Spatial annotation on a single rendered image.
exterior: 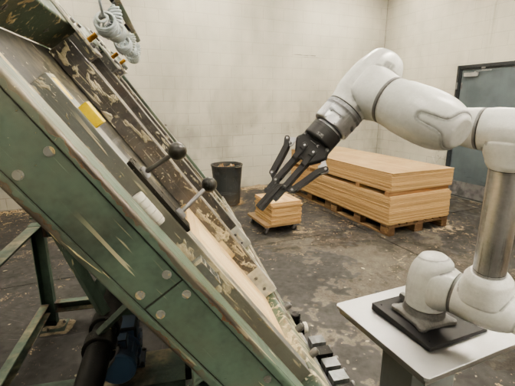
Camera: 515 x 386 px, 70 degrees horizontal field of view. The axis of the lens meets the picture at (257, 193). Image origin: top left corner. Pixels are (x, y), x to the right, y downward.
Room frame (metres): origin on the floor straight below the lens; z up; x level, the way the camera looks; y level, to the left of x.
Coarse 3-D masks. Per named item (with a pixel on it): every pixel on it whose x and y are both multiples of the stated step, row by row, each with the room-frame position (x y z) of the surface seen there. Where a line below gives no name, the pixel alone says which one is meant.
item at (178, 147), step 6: (174, 144) 0.74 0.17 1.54; (180, 144) 0.74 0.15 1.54; (168, 150) 0.74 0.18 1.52; (174, 150) 0.73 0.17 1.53; (180, 150) 0.73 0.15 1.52; (186, 150) 0.75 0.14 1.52; (168, 156) 0.75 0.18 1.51; (174, 156) 0.73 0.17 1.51; (180, 156) 0.73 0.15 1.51; (156, 162) 0.76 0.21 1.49; (162, 162) 0.76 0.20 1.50; (144, 168) 0.78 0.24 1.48; (150, 168) 0.77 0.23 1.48; (144, 174) 0.77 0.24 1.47; (150, 174) 0.78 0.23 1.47
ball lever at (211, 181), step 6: (204, 180) 0.85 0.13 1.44; (210, 180) 0.85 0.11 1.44; (204, 186) 0.85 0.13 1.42; (210, 186) 0.84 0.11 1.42; (216, 186) 0.86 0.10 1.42; (198, 192) 0.84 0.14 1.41; (192, 198) 0.83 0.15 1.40; (186, 204) 0.81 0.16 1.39; (180, 210) 0.79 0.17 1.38; (180, 216) 0.79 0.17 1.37
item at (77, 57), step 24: (72, 24) 1.11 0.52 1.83; (120, 24) 1.18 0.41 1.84; (72, 48) 1.13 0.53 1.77; (96, 48) 1.20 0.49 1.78; (72, 72) 1.13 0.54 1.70; (96, 72) 1.14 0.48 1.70; (96, 96) 1.14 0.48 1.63; (120, 120) 1.15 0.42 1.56; (144, 144) 1.17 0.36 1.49; (168, 168) 1.18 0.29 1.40; (192, 192) 1.20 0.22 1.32; (216, 216) 1.22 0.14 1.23; (240, 264) 1.24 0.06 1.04; (264, 288) 1.25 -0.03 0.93
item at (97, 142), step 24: (48, 96) 0.72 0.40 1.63; (72, 96) 0.77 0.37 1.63; (72, 120) 0.73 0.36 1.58; (96, 144) 0.74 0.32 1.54; (120, 168) 0.75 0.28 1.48; (144, 192) 0.76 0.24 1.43; (168, 216) 0.77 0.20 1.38; (192, 240) 0.78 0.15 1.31; (216, 264) 0.80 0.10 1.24; (216, 288) 0.79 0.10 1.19; (240, 288) 0.84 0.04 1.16; (240, 312) 0.80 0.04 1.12; (264, 336) 0.82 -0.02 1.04; (288, 360) 0.83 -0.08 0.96
